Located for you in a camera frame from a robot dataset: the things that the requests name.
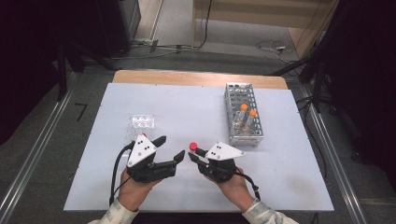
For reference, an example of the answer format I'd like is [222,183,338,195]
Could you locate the grey floor cable bundle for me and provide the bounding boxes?
[111,37,200,61]

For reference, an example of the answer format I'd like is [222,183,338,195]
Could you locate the person's left hand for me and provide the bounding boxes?
[117,168,163,213]

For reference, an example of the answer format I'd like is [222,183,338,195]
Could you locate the clear plastic tube rack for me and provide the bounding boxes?
[125,114,156,147]

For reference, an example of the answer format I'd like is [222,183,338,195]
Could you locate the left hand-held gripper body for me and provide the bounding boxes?
[125,133,178,184]

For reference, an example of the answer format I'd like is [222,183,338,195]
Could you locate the hand-held gripper cable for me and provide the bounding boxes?
[108,143,136,207]
[233,169,262,202]

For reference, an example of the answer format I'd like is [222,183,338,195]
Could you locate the perforated metal tube rack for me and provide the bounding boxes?
[223,82,265,147]

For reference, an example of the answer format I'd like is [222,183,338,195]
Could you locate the light wooden furniture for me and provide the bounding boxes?
[191,0,340,60]

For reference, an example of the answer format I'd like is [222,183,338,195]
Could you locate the dark curtain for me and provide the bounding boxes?
[0,0,106,147]
[323,0,396,183]

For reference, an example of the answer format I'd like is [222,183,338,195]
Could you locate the black metal stand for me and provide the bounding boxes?
[270,52,331,114]
[54,40,120,102]

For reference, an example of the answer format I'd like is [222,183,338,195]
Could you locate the black floor cables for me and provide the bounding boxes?
[295,95,330,183]

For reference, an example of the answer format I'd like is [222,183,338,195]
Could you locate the orange-capped test tube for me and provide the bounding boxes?
[244,108,258,132]
[236,103,249,125]

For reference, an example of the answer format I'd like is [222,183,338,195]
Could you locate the aluminium floor rail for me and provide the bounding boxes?
[298,83,369,224]
[0,71,78,223]

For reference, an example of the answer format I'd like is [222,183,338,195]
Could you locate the person's right hand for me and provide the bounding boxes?
[205,168,255,213]

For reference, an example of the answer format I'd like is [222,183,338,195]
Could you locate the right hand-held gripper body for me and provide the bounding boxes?
[197,141,246,184]

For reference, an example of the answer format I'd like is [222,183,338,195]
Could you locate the dark cabinet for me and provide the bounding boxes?
[96,0,142,60]

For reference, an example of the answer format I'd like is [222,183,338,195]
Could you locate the right hand-held gripper cable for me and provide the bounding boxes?
[233,169,262,202]

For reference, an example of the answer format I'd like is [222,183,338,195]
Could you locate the white coiled cable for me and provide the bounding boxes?
[255,39,297,63]

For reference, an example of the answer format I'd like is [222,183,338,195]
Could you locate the black hanging cable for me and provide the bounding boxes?
[198,0,214,49]

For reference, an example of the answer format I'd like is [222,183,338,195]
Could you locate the left hand-held gripper cable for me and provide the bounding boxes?
[108,143,136,207]

